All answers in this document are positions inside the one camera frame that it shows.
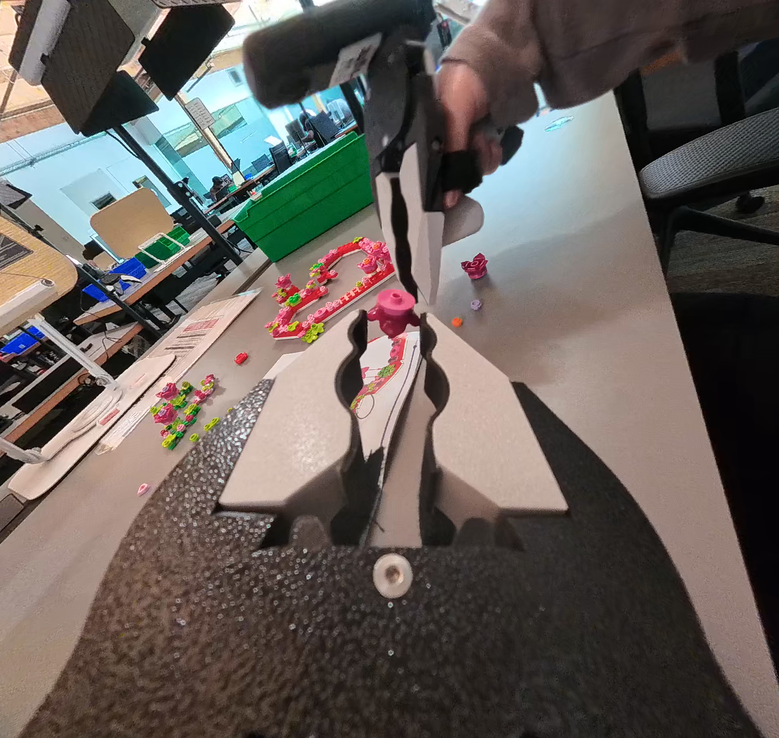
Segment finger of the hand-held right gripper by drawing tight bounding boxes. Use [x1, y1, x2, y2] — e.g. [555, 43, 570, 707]
[373, 169, 420, 299]
[398, 142, 452, 308]

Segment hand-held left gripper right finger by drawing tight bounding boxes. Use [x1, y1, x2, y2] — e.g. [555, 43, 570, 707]
[419, 311, 571, 524]

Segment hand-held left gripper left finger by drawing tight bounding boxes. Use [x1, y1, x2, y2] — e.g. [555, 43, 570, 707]
[218, 311, 369, 518]

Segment magenta lego flower piece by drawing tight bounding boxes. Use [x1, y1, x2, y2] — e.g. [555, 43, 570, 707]
[367, 289, 421, 337]

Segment person's right forearm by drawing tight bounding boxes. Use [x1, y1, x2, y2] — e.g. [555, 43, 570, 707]
[441, 0, 779, 127]

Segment white jointed lamp arm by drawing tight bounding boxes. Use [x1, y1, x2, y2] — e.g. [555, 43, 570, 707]
[0, 317, 118, 466]

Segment red heart lego build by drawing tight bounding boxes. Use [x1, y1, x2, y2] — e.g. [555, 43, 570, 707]
[265, 236, 396, 344]

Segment pile of pink green lego pieces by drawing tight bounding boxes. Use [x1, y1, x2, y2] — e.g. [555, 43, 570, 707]
[150, 374, 219, 450]

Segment lego instruction booklet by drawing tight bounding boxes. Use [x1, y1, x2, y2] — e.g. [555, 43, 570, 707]
[275, 330, 427, 453]

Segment person's right hand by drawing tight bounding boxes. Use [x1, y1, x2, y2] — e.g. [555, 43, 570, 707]
[437, 62, 506, 209]

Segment green stacked plastic bins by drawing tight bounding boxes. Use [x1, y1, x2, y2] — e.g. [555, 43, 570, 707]
[233, 132, 375, 262]

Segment printed paper sheet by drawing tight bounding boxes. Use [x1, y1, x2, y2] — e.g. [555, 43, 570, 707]
[163, 290, 264, 375]

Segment black slanted stand pole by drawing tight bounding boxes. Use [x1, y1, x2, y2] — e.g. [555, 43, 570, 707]
[108, 125, 245, 267]

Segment wooden background desk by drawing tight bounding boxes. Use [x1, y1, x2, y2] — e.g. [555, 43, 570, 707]
[72, 217, 244, 328]

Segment black panel light fixture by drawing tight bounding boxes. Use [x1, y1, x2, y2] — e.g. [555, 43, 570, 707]
[7, 0, 239, 138]

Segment blue plastic bin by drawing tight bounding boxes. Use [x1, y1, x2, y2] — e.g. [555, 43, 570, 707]
[81, 259, 148, 302]

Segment light wooden board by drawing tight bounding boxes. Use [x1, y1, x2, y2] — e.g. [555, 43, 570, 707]
[89, 187, 175, 259]

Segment grey mesh office chair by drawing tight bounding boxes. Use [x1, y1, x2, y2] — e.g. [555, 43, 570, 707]
[638, 123, 779, 273]

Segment white flat base plate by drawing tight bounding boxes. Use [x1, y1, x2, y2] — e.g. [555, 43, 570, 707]
[7, 353, 177, 501]

